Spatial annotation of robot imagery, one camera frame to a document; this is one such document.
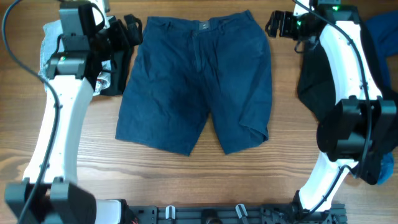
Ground navy blue shorts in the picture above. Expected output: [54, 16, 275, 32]
[116, 11, 272, 156]

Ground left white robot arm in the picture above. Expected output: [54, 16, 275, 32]
[4, 1, 142, 223]

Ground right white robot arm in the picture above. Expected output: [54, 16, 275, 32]
[265, 1, 397, 221]

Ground folded black garment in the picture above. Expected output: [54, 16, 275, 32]
[99, 15, 137, 96]

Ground folded light blue jeans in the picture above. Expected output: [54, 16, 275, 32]
[39, 20, 111, 96]

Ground black pants pile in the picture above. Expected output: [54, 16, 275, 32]
[297, 22, 386, 185]

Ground blue garment under pile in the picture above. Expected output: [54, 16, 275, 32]
[365, 11, 397, 185]

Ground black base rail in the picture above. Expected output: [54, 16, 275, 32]
[130, 204, 348, 224]

